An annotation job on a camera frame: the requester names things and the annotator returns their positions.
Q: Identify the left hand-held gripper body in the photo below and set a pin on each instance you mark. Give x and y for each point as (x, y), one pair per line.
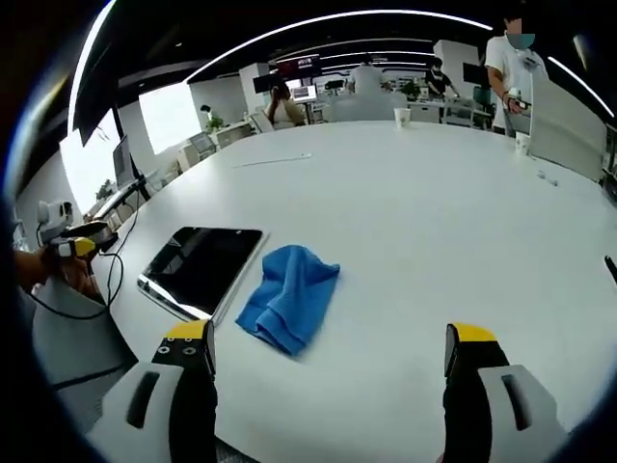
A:
(54, 217)

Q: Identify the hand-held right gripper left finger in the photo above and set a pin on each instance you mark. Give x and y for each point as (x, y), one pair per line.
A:
(144, 386)

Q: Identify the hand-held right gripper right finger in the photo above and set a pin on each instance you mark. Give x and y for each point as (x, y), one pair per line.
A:
(506, 390)

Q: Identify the black tablet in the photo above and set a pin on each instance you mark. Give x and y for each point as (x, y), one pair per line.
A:
(202, 272)

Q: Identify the blue cleaning cloth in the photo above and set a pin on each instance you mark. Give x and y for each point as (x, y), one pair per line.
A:
(289, 299)

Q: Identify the green potted plant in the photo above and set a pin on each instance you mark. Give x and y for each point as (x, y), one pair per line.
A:
(215, 121)
(104, 189)

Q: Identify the person's grey clothing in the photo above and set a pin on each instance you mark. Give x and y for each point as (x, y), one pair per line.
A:
(77, 347)

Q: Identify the black object at table edge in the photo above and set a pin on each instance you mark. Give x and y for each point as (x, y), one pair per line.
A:
(611, 270)

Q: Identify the white paper cup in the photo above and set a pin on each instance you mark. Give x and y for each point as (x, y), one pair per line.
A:
(521, 144)
(401, 118)

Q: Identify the small desktop monitor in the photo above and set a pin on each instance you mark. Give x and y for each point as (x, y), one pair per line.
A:
(304, 93)

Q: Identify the white desk divider panel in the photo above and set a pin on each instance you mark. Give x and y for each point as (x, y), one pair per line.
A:
(569, 130)

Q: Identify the wall display screen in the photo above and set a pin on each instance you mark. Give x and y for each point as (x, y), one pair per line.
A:
(299, 66)

